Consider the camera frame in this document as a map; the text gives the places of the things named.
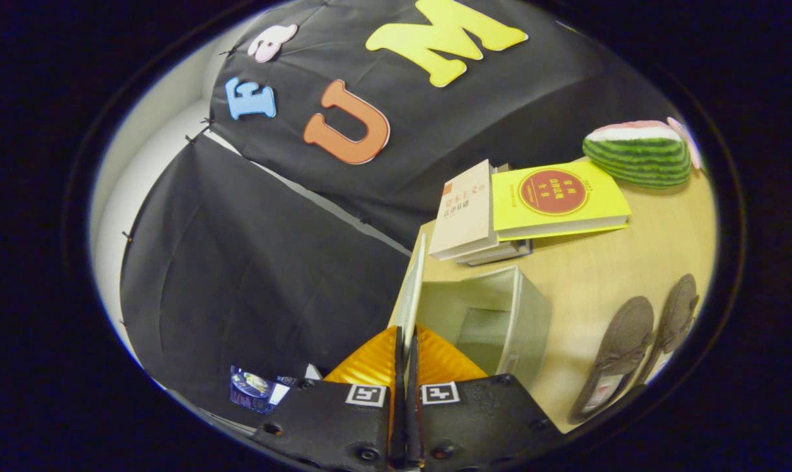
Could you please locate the blue printed packet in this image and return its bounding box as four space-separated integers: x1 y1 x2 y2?
231 366 290 414

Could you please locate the yellow book with red circle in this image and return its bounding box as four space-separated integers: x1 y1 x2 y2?
491 161 631 241

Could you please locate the pink and green plush toy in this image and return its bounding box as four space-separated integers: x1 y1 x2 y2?
666 117 703 170

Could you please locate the watermelon slice plush toy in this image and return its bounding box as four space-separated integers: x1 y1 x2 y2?
582 120 692 190

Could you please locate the brown fuzzy shoe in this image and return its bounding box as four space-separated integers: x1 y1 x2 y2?
568 296 655 425
635 274 700 387

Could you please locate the white fabric storage box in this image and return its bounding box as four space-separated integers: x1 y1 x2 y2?
388 233 554 389

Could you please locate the cream book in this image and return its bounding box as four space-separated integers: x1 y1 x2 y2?
429 159 502 262

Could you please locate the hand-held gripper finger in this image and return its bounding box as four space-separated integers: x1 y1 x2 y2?
406 326 564 470
252 324 407 470

